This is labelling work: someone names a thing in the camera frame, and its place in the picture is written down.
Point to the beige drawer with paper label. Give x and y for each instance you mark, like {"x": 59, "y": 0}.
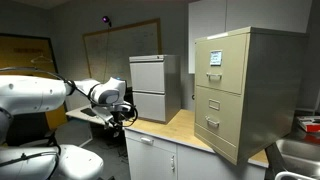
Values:
{"x": 230, "y": 63}

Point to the whiteboard with wooden frame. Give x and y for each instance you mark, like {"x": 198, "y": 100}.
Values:
{"x": 133, "y": 46}

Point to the beige metal filing cabinet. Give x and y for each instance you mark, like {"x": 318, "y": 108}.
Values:
{"x": 276, "y": 93}

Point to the white base cabinet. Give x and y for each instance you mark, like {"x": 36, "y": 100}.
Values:
{"x": 150, "y": 160}

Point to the grey metal filing cabinet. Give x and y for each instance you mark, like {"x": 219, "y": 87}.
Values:
{"x": 172, "y": 86}

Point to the grey cabinet drawer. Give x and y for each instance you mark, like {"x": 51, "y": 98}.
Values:
{"x": 146, "y": 76}
{"x": 150, "y": 106}

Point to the black keyboard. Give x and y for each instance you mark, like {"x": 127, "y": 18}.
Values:
{"x": 88, "y": 112}

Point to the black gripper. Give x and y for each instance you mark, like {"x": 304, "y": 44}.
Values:
{"x": 106, "y": 119}

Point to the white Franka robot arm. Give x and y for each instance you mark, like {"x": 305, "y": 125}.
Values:
{"x": 33, "y": 93}

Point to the thin camera stand pole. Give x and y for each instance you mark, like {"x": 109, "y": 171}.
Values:
{"x": 107, "y": 50}

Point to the steel sink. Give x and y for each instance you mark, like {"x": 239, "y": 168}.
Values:
{"x": 300, "y": 153}

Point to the white wall cabinet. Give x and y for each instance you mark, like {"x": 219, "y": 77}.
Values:
{"x": 253, "y": 15}

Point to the light office desk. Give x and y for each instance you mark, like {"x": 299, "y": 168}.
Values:
{"x": 78, "y": 115}

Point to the red box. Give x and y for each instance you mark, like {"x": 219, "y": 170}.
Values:
{"x": 310, "y": 124}

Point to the white tube frame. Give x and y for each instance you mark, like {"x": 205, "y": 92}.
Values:
{"x": 293, "y": 175}

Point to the grey box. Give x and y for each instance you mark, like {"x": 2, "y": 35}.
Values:
{"x": 75, "y": 133}

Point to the white paper label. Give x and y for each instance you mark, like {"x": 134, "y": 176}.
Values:
{"x": 216, "y": 58}

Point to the yellow board black frame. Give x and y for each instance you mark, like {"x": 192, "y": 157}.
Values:
{"x": 20, "y": 50}

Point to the camera with purple light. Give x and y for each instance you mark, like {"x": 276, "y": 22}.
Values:
{"x": 106, "y": 20}

